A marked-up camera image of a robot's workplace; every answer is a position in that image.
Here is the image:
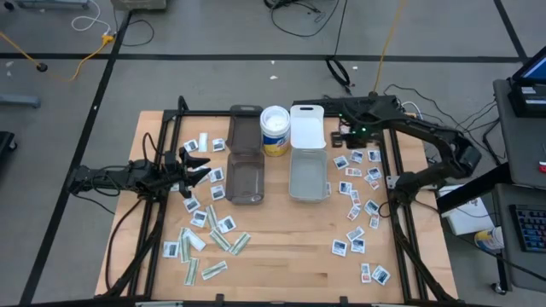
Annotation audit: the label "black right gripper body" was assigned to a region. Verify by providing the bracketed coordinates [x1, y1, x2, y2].
[342, 121, 382, 150]

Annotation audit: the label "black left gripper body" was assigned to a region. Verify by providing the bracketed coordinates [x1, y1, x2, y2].
[139, 164, 193, 200]

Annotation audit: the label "green striped bandage wrapper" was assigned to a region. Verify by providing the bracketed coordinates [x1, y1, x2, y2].
[206, 204, 219, 230]
[200, 260, 229, 281]
[208, 229, 232, 252]
[183, 257, 200, 287]
[178, 227, 192, 264]

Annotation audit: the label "yellow blue wipes canister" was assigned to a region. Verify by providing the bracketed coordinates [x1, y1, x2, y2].
[259, 105, 293, 158]

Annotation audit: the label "packets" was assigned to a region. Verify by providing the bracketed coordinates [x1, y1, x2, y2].
[229, 231, 252, 257]

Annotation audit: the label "black control box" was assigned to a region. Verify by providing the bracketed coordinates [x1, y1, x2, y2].
[292, 94, 400, 119]

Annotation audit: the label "black desk beam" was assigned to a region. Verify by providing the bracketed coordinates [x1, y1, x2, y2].
[434, 161, 513, 215]

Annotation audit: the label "grey cart top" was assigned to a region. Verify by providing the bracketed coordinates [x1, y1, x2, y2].
[492, 78, 546, 191]

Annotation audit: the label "grey metal bar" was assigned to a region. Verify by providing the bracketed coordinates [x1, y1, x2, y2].
[0, 94, 43, 109]

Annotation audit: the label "black desktop device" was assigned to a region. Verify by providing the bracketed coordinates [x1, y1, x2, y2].
[506, 80, 546, 119]

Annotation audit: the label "laptop screen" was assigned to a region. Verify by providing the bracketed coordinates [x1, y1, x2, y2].
[510, 56, 546, 86]

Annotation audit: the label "black keyboard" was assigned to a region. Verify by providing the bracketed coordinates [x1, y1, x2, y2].
[508, 203, 546, 254]

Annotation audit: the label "grey desk surface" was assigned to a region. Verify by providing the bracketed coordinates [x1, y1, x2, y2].
[489, 182, 546, 295]

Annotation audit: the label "grey equipment base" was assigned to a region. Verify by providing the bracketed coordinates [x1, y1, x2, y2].
[14, 0, 91, 10]

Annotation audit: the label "black coiled cable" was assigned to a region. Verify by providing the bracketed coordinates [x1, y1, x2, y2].
[325, 55, 353, 96]

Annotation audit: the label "yellow hanging cable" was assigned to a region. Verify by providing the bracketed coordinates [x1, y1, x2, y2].
[373, 0, 405, 94]

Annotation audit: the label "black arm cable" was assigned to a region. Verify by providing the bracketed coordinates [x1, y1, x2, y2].
[103, 196, 148, 295]

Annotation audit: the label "black cable bunch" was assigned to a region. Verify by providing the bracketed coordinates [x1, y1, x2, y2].
[382, 83, 502, 167]

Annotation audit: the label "black floor cable loop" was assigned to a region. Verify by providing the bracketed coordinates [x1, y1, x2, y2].
[113, 6, 155, 48]

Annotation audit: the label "black cable bundle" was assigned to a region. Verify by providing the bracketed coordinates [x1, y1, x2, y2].
[263, 0, 342, 39]

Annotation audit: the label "yellow extension cord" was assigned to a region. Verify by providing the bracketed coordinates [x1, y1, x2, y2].
[0, 30, 116, 83]

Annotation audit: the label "white floor cable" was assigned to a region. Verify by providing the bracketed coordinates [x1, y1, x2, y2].
[70, 0, 113, 36]

